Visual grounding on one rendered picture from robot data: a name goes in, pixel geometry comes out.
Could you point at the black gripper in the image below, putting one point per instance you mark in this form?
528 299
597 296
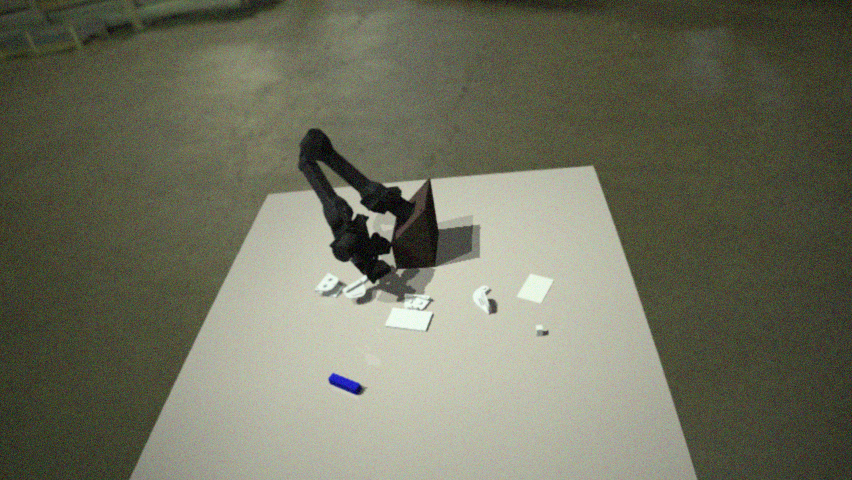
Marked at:
363 260

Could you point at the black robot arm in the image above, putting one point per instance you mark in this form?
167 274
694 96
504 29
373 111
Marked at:
348 234

